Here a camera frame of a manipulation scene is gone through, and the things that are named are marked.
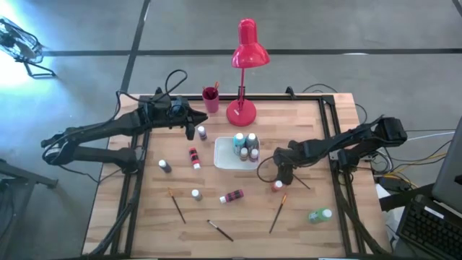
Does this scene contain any black side table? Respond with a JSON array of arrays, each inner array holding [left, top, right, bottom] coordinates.
[[0, 158, 58, 260]]

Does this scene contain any large green paint bottle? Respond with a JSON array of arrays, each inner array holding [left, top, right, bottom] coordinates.
[[308, 208, 333, 225]]

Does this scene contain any white floor cable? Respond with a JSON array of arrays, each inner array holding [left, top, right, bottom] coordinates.
[[406, 130, 456, 142]]

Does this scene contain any black floor fan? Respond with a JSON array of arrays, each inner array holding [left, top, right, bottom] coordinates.
[[0, 16, 57, 79]]

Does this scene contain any white plastic bin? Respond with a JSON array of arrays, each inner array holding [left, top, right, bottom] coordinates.
[[213, 136, 261, 171]]

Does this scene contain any black paintbrush orange ferrule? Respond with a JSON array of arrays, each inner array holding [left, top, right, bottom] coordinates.
[[268, 193, 289, 235]]

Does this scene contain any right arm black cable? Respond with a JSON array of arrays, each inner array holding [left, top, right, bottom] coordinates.
[[256, 155, 281, 184]]

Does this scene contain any large dark teal paint bottle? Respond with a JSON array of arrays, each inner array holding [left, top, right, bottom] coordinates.
[[245, 132, 260, 151]]

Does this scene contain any black power box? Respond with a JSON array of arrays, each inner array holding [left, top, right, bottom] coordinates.
[[378, 175, 407, 192]]

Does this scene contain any rig computer monitor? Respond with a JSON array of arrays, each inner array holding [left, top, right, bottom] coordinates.
[[431, 115, 462, 214]]

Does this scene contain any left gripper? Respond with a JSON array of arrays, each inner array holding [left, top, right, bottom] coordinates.
[[139, 94, 209, 142]]

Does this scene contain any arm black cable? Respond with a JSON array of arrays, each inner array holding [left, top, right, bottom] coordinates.
[[256, 155, 281, 184], [165, 69, 188, 98]]

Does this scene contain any magenta paint bottle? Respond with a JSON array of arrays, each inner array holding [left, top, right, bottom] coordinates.
[[219, 188, 245, 205]]

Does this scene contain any yellow floor cable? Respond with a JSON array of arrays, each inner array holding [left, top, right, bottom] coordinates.
[[382, 151, 448, 181]]

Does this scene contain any black keyboard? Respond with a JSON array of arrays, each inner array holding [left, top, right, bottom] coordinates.
[[396, 194, 462, 259]]

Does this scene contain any black paintbrush yellow ferrule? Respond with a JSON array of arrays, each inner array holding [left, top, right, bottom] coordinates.
[[167, 187, 187, 225]]

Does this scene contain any black aluminium rig frame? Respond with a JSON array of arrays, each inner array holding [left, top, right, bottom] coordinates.
[[86, 92, 389, 259]]

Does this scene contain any red desk lamp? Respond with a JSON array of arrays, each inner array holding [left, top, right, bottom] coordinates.
[[225, 18, 271, 128]]

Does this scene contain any thin black paintbrush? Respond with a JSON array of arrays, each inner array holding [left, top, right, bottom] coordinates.
[[292, 173, 311, 191]]

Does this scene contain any large light teal paint bottle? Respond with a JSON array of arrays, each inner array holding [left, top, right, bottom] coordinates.
[[232, 132, 246, 156]]

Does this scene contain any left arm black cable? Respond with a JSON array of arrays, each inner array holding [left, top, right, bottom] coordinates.
[[165, 69, 188, 98]]

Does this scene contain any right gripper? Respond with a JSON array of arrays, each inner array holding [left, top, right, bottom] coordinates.
[[273, 139, 311, 186]]

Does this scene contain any black floor cable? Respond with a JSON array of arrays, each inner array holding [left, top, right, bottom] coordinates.
[[301, 82, 369, 126]]

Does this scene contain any red paint bottle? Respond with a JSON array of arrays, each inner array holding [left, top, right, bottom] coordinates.
[[188, 147, 202, 170]]

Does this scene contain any maroon cup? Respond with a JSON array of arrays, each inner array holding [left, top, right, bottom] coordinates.
[[201, 86, 220, 114]]

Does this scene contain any black computer desk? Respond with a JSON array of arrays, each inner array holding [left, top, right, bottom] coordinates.
[[378, 182, 462, 260]]

